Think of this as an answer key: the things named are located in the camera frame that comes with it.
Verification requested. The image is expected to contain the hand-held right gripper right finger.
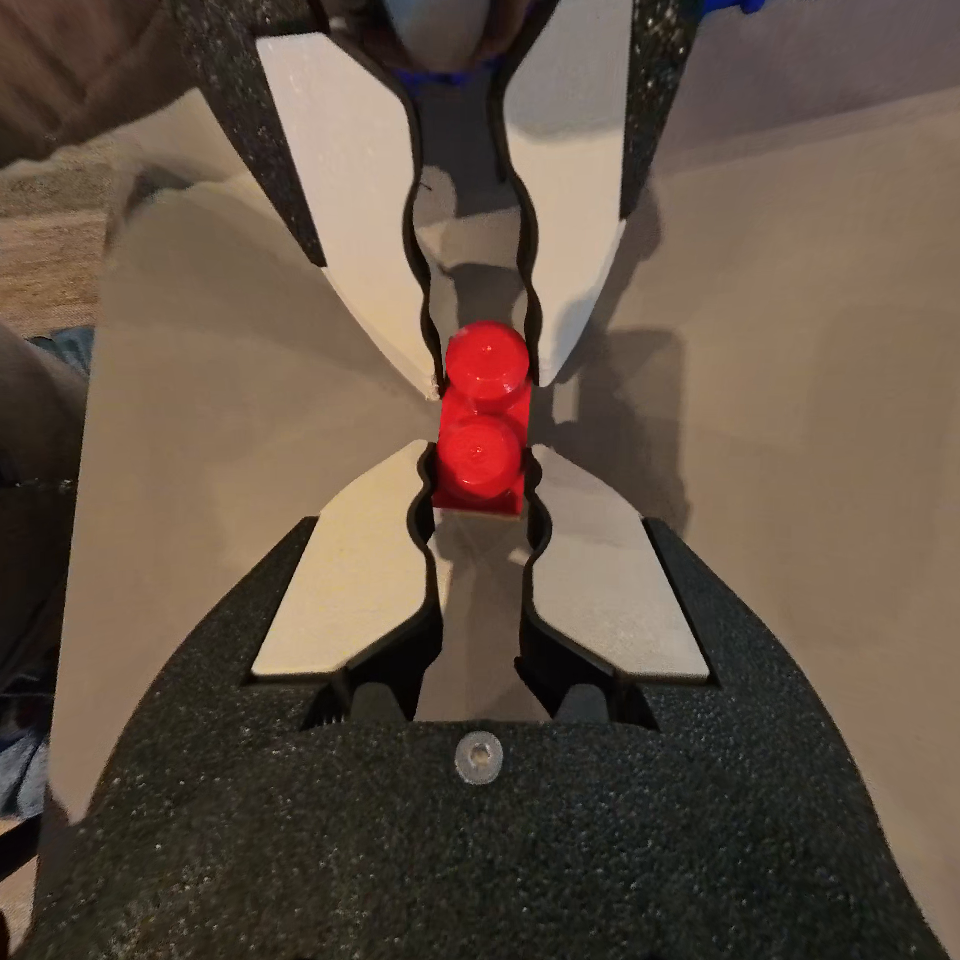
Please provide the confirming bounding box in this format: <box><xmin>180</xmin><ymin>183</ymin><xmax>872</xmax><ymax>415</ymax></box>
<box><xmin>519</xmin><ymin>444</ymin><xmax>712</xmax><ymax>684</ymax></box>

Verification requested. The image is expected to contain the person's left hand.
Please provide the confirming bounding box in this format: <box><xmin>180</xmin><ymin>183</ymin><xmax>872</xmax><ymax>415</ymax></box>
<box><xmin>480</xmin><ymin>0</ymin><xmax>537</xmax><ymax>65</ymax></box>

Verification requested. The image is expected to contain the person's left forearm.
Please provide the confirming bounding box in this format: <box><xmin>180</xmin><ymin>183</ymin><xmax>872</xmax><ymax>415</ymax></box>
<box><xmin>0</xmin><ymin>0</ymin><xmax>198</xmax><ymax>168</ymax></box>

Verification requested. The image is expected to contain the red two-stud block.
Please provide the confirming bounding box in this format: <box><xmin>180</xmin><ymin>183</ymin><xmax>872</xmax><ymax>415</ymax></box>
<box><xmin>432</xmin><ymin>321</ymin><xmax>543</xmax><ymax>520</ymax></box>

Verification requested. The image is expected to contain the person's leg in jeans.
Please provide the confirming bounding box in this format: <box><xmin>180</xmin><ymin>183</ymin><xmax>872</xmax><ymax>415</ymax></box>
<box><xmin>0</xmin><ymin>322</ymin><xmax>99</xmax><ymax>886</ymax></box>

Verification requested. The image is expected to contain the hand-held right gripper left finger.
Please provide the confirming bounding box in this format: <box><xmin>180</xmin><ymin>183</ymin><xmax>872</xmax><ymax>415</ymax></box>
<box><xmin>249</xmin><ymin>440</ymin><xmax>441</xmax><ymax>680</ymax></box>

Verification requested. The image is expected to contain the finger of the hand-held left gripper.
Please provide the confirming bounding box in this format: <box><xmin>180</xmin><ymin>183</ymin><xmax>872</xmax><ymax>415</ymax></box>
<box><xmin>491</xmin><ymin>0</ymin><xmax>633</xmax><ymax>387</ymax></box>
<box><xmin>255</xmin><ymin>32</ymin><xmax>445</xmax><ymax>400</ymax></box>

